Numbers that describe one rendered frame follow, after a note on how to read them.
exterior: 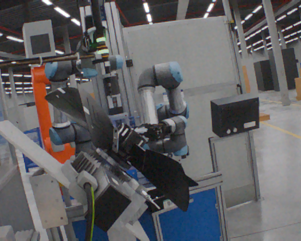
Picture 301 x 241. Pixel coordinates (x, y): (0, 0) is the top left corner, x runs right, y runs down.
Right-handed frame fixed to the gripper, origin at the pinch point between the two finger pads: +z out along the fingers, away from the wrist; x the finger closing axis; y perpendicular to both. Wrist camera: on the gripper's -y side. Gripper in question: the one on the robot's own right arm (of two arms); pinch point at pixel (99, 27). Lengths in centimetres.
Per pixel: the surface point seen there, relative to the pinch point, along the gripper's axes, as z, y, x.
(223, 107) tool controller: -20, 45, -64
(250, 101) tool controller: -17, 45, -81
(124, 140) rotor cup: 13.3, 45.3, 2.3
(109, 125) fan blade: 19.4, 38.3, 8.5
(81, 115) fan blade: 1.7, 33.6, 14.1
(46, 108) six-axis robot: -415, 26, -9
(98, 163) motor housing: 14, 51, 14
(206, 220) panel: -29, 107, -48
